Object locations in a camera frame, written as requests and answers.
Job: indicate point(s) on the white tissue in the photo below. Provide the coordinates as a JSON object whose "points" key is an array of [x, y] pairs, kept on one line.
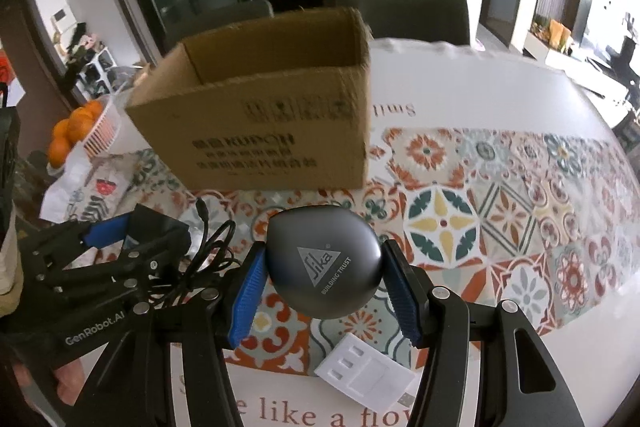
{"points": [[65, 192]]}

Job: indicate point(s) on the white fruit basket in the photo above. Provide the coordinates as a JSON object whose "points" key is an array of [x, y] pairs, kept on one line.
{"points": [[102, 132]]}

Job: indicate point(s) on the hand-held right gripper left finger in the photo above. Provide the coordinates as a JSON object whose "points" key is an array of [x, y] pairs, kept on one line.
{"points": [[247, 302]]}

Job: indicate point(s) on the person's left hand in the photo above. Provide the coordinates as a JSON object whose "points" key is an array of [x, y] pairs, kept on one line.
{"points": [[75, 382]]}

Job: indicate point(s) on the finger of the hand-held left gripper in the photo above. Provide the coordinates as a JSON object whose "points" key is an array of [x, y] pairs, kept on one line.
{"points": [[125, 272], [107, 229]]}

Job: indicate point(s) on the floral fabric tissue cover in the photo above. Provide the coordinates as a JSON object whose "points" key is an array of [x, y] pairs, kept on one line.
{"points": [[107, 187]]}

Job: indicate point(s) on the white low cabinet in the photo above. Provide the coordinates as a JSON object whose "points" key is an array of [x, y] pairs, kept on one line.
{"points": [[560, 57]]}

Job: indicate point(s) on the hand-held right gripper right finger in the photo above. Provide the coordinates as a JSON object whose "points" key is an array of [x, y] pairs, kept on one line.
{"points": [[400, 302]]}

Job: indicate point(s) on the white shoe rack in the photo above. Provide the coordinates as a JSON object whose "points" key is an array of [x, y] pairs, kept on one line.
{"points": [[97, 69]]}

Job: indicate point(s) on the black power adapter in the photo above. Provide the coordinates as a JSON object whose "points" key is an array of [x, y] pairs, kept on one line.
{"points": [[157, 229]]}

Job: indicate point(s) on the white multi-port adapter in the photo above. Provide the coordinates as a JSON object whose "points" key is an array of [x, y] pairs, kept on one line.
{"points": [[360, 367]]}

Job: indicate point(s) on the grey rounded gadget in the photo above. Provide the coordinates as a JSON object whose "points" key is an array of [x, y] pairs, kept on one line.
{"points": [[325, 267]]}

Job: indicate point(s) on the red and white poster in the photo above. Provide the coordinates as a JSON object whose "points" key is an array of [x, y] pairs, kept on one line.
{"points": [[4, 69]]}

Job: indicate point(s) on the patterned table runner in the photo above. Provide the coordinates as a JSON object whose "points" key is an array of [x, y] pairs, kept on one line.
{"points": [[500, 232]]}

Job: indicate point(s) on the brown cardboard box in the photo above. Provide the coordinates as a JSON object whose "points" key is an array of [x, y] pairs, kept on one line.
{"points": [[260, 142]]}

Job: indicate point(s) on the yellow boxes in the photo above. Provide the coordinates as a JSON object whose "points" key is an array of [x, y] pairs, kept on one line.
{"points": [[557, 34]]}

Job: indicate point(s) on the orange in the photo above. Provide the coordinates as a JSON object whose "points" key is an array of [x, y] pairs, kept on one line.
{"points": [[60, 130], [82, 123], [57, 153], [94, 108]]}

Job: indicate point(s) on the grey dining chair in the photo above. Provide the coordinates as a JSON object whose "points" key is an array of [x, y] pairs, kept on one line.
{"points": [[215, 19], [410, 17]]}

